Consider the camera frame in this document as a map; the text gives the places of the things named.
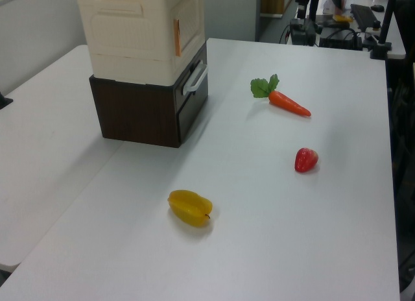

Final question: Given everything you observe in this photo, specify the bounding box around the white drawer handle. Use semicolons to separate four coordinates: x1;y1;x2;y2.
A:
182;63;209;97

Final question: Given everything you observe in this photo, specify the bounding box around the black box device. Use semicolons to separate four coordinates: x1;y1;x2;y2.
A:
289;18;317;46

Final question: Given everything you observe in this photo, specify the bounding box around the yellow toy starfruit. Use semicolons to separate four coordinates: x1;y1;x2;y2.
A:
167;189;213;228

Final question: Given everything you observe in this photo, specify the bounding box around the black camera stand pole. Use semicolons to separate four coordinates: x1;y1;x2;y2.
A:
378;0;400;46

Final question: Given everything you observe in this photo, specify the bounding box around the cream cabinet door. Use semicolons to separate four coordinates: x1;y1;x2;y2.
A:
171;0;206;60

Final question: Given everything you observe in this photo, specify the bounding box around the black looped cable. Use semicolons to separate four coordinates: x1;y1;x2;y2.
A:
279;23;292;45

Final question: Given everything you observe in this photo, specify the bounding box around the black keyboard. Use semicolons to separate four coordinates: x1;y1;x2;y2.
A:
350;3;379;32

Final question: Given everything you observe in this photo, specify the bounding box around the black clamp base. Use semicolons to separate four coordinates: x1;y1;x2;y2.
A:
0;91;14;111

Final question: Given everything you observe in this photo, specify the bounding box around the black stand table clamp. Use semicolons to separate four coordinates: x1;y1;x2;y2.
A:
370;41;393;60

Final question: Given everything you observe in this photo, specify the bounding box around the orange door handle strip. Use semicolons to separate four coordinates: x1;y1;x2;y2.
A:
173;18;182;58

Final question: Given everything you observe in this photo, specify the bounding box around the red toy strawberry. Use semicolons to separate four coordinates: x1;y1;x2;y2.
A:
294;147;320;174

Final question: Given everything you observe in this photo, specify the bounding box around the flat black electronics box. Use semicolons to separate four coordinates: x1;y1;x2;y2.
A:
318;27;363;51

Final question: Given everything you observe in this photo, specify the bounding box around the orange toy carrot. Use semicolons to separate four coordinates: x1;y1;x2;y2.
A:
250;73;312;118

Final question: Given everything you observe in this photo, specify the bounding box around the white wooden tray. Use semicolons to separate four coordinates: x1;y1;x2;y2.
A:
75;0;208;87

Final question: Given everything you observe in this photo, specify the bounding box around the brown wooden drawer cabinet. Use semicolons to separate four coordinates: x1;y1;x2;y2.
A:
89;43;209;149

